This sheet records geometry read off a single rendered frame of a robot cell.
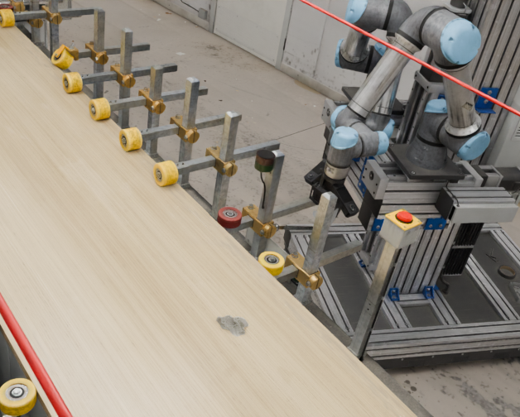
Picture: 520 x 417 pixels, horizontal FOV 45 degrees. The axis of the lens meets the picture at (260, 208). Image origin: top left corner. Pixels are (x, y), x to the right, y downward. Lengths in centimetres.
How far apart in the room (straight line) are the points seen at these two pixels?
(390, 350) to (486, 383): 56
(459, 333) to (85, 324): 180
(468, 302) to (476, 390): 40
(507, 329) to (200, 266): 168
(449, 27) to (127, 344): 123
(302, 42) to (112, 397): 425
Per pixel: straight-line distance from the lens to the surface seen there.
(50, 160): 231
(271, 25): 566
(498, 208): 247
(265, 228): 213
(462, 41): 194
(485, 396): 311
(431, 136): 232
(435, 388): 303
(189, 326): 169
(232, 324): 171
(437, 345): 292
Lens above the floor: 212
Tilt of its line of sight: 34 degrees down
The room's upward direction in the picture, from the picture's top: 11 degrees clockwise
